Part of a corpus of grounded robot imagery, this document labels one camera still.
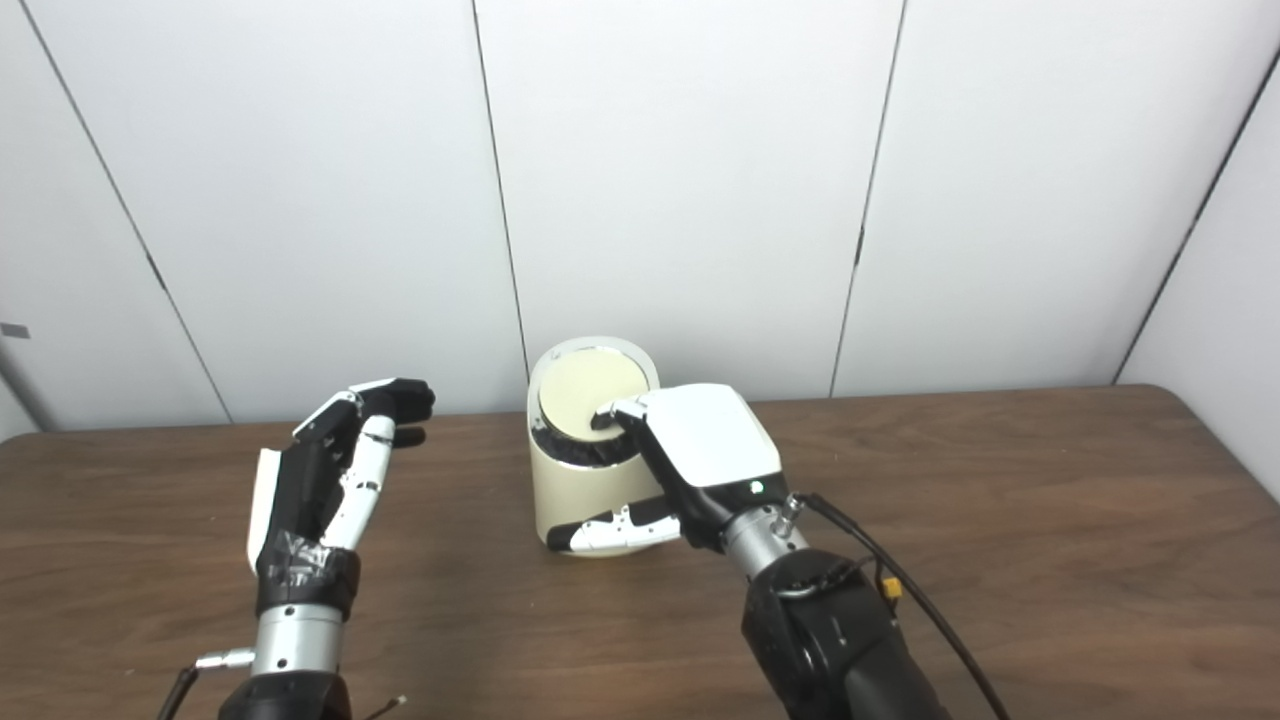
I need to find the black bin liner bag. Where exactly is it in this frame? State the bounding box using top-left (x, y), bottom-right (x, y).
top-left (530, 425), bottom-right (641, 469)

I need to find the cream-colored bin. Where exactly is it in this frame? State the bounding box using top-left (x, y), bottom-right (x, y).
top-left (526, 337), bottom-right (691, 558)

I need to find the round cream bin lid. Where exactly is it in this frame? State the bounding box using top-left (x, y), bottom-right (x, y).
top-left (538, 347), bottom-right (649, 441)

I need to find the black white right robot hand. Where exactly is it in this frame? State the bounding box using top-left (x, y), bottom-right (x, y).
top-left (546, 383), bottom-right (791, 557)

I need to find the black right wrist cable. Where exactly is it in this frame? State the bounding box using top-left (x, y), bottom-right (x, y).
top-left (790, 492), bottom-right (1011, 720)

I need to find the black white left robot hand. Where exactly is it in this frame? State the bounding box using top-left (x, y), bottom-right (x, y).
top-left (246, 378), bottom-right (437, 619)

